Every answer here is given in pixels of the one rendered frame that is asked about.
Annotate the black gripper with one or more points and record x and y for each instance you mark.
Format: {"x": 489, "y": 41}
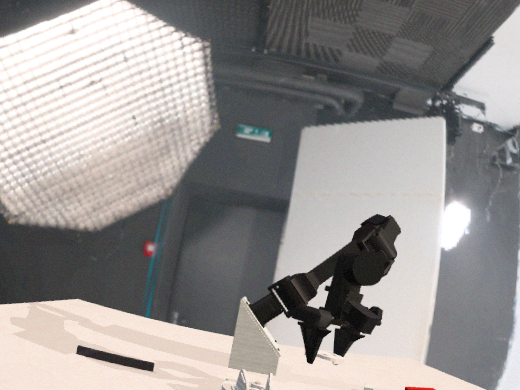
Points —
{"x": 316, "y": 321}

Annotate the black flat bar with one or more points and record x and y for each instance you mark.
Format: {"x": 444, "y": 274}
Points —
{"x": 114, "y": 358}

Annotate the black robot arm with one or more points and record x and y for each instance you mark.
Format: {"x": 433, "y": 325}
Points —
{"x": 362, "y": 262}

